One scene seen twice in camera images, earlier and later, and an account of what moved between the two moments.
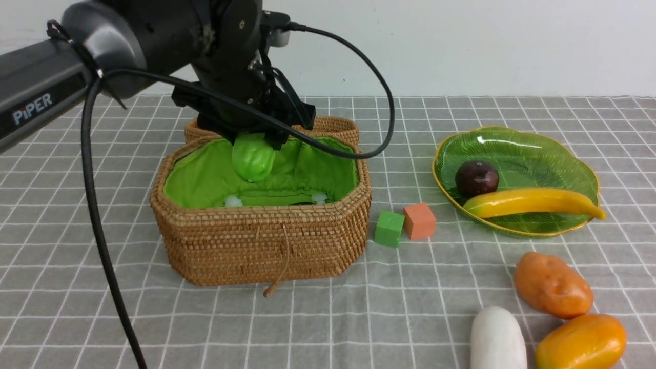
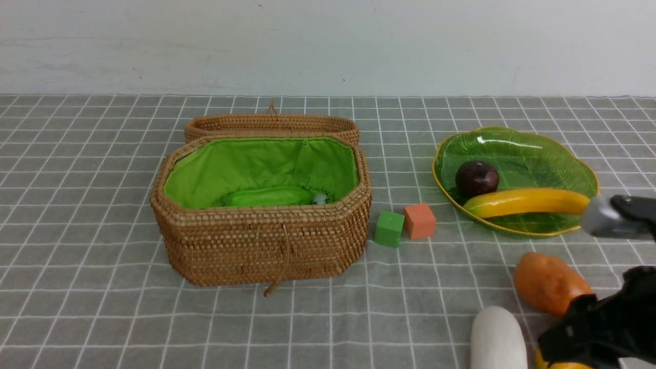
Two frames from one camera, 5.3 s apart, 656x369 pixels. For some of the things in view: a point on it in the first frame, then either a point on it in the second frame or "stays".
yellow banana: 556,200 stays
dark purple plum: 474,178 stays
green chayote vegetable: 253,158 -> 270,195
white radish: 497,342 stays
